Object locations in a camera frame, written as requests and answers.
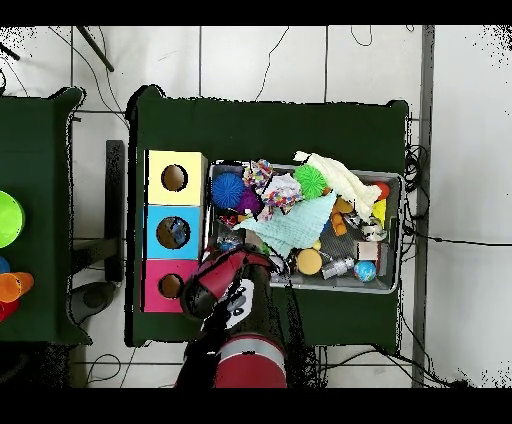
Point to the colourful patterned cloth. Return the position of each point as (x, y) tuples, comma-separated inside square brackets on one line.
[(282, 194), (256, 174)]

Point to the blue spiky ball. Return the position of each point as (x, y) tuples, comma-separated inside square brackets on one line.
[(229, 190)]

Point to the mint green cloth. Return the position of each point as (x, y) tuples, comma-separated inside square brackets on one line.
[(292, 226)]

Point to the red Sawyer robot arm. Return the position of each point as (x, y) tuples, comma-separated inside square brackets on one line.
[(240, 320)]

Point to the wooden box with three holes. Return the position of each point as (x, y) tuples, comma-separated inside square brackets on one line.
[(172, 200)]

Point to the shallow clear mesh bin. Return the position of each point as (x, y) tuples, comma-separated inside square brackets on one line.
[(388, 280)]

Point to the purple spiky ball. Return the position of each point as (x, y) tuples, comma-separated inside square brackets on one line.
[(249, 202)]

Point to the green spiky ball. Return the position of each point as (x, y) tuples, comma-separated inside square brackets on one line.
[(310, 182)]

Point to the tan round bun toy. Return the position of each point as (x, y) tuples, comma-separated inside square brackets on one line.
[(310, 262)]

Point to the orange bear toy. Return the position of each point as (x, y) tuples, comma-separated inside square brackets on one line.
[(340, 216)]

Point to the pale yellow cloth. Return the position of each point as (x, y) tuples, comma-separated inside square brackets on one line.
[(340, 180)]

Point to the small wooden cube block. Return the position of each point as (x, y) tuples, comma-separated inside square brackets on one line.
[(368, 250)]

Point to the round silver tin can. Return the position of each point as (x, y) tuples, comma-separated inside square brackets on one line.
[(374, 230)]

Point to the small blue globe ball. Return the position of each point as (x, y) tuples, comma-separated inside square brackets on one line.
[(366, 271)]

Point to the small red ball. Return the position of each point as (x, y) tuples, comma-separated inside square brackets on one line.
[(382, 190)]

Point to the side table with green cloth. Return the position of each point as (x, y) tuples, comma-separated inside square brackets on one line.
[(52, 160)]

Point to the green bowl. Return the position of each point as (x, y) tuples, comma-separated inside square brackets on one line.
[(8, 218)]

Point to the orange round object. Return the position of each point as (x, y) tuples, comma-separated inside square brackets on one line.
[(14, 286)]

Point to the small blue cup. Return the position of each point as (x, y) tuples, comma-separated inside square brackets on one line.
[(4, 265)]

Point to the red round object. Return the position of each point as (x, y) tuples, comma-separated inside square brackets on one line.
[(6, 310)]

